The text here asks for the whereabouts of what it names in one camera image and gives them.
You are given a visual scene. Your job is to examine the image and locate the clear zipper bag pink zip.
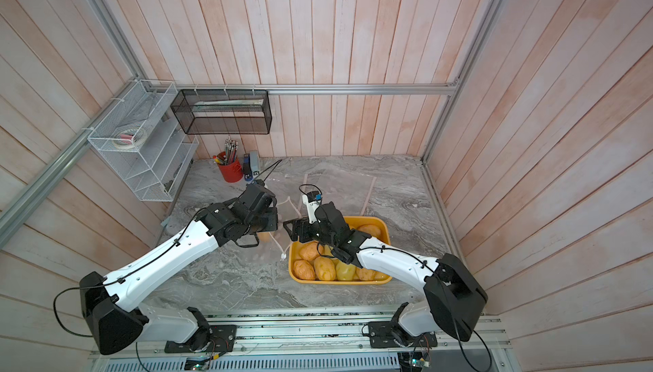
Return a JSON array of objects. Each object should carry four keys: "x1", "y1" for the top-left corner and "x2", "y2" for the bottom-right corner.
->
[{"x1": 254, "y1": 197, "x2": 300, "y2": 263}]

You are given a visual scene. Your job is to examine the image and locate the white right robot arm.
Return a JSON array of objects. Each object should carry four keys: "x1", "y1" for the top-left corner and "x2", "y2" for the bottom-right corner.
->
[{"x1": 283, "y1": 203, "x2": 488, "y2": 342}]

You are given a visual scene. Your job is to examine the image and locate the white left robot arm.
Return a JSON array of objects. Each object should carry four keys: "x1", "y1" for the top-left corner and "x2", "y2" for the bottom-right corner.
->
[{"x1": 79, "y1": 180, "x2": 278, "y2": 355}]

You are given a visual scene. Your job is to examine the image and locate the clear zipper bag pink dots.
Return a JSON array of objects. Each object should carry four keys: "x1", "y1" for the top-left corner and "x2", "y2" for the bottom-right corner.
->
[{"x1": 303, "y1": 167, "x2": 377, "y2": 216}]

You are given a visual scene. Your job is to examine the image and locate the yellow plastic tray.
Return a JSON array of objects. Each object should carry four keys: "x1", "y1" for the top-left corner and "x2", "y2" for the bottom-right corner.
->
[{"x1": 287, "y1": 216, "x2": 392, "y2": 286}]

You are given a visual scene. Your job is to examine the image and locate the blue black stapler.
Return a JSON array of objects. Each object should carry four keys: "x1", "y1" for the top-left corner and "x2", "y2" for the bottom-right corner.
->
[{"x1": 241, "y1": 154, "x2": 253, "y2": 183}]

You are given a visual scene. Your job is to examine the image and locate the yellow potato front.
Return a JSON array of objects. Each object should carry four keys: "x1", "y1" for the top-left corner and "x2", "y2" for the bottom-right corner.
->
[{"x1": 313, "y1": 256, "x2": 337, "y2": 281}]

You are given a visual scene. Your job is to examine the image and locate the brown potato back right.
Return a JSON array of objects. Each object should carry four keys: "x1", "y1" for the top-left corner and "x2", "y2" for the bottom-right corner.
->
[{"x1": 357, "y1": 224, "x2": 383, "y2": 239}]

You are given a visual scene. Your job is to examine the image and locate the brown potato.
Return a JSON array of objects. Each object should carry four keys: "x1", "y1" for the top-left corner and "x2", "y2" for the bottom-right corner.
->
[
  {"x1": 357, "y1": 224, "x2": 383, "y2": 239},
  {"x1": 292, "y1": 260, "x2": 316, "y2": 281}
]

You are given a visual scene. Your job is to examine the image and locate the red pen cup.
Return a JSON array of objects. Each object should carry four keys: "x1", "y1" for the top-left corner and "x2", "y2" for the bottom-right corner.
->
[{"x1": 218, "y1": 159, "x2": 243, "y2": 183}]

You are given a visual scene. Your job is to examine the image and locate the brown potato front left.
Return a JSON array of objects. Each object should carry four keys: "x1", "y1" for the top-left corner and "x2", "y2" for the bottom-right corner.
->
[{"x1": 292, "y1": 260, "x2": 316, "y2": 281}]

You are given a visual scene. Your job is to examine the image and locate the tape roll on shelf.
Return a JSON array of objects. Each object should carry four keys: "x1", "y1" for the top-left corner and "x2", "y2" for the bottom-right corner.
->
[{"x1": 112, "y1": 127, "x2": 147, "y2": 151}]

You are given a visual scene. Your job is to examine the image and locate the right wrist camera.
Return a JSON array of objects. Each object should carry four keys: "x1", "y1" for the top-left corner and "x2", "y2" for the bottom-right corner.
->
[{"x1": 302, "y1": 191, "x2": 322, "y2": 224}]

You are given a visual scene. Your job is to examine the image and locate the black mesh wall basket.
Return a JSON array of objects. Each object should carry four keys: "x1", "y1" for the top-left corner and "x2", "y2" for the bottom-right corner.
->
[{"x1": 171, "y1": 89, "x2": 272, "y2": 135}]

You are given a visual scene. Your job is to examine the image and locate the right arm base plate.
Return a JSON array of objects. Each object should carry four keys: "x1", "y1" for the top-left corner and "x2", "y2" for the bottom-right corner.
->
[{"x1": 362, "y1": 302, "x2": 438, "y2": 348}]

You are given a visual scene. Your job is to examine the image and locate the white wire shelf rack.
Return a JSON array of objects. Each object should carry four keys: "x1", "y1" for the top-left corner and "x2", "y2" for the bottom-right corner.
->
[{"x1": 88, "y1": 80, "x2": 198, "y2": 203}]

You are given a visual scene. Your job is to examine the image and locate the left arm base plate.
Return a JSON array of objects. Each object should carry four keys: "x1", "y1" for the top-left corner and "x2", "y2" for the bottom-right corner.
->
[{"x1": 164, "y1": 307, "x2": 237, "y2": 356}]

